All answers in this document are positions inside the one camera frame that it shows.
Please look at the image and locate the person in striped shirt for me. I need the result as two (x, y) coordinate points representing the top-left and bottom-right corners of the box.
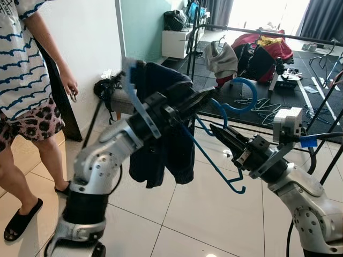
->
(0, 0), (79, 243)

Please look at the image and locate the black bundle with cables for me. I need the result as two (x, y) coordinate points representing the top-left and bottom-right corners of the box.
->
(94, 72), (129, 103)

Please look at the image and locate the grey curtain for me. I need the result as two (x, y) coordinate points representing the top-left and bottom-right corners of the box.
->
(201, 0), (235, 27)
(297, 0), (343, 44)

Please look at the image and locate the black bag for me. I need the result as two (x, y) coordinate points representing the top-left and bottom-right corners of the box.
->
(163, 10), (188, 32)

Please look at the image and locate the blue tape tag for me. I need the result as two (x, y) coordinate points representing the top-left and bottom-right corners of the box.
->
(300, 135), (318, 148)

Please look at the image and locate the black floor device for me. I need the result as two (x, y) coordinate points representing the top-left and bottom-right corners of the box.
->
(268, 56), (304, 92)

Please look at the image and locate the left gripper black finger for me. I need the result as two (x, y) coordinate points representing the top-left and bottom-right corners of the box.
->
(180, 86), (215, 105)
(182, 102), (218, 123)

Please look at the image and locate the grey garment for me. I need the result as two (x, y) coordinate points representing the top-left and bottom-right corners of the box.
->
(205, 40), (238, 79)

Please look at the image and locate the red cloth cover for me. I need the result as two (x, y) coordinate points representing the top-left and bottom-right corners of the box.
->
(230, 32), (294, 85)

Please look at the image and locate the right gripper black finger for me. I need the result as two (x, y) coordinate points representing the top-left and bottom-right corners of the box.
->
(209, 123), (252, 153)
(222, 142), (250, 167)

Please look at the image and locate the white cabinet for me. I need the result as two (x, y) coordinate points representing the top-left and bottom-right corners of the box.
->
(161, 27), (205, 59)

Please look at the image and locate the tangled wire hangers pile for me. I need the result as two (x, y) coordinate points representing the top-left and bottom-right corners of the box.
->
(236, 96), (322, 128)

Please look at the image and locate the black metal clothes rack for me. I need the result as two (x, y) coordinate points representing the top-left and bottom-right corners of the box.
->
(185, 0), (343, 185)

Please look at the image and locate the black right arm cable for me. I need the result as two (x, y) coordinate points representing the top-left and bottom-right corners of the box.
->
(286, 131), (343, 257)

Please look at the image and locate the black shorts white lettered band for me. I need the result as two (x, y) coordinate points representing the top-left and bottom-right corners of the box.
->
(234, 43), (278, 85)

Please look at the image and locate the yellow cloth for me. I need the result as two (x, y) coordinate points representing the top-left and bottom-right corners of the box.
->
(257, 36), (283, 47)

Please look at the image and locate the navy mesh garment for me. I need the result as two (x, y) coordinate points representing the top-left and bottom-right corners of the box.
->
(129, 62), (196, 189)

